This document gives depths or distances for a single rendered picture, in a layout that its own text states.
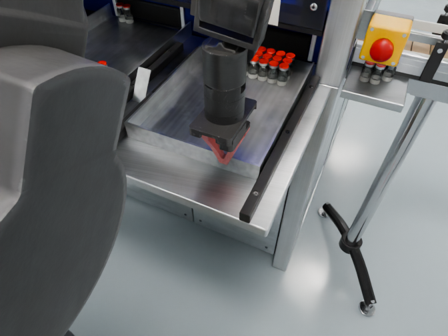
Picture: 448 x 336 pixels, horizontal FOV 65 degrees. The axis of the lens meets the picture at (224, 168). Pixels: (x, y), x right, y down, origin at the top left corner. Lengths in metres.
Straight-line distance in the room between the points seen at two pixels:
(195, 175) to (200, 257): 0.93
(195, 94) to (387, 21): 0.39
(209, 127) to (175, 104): 0.26
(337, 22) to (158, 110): 0.38
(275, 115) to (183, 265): 0.93
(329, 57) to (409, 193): 1.23
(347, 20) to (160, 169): 0.44
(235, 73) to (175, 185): 0.23
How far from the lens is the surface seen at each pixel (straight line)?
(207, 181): 0.58
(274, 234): 1.29
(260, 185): 0.55
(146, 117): 0.71
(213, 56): 0.43
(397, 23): 0.75
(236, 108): 0.47
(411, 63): 0.89
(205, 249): 1.52
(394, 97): 0.83
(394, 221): 1.76
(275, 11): 0.77
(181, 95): 0.76
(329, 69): 0.79
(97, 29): 1.06
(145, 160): 0.63
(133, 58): 0.90
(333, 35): 0.76
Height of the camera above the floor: 1.32
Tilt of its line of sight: 48 degrees down
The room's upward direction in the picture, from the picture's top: straight up
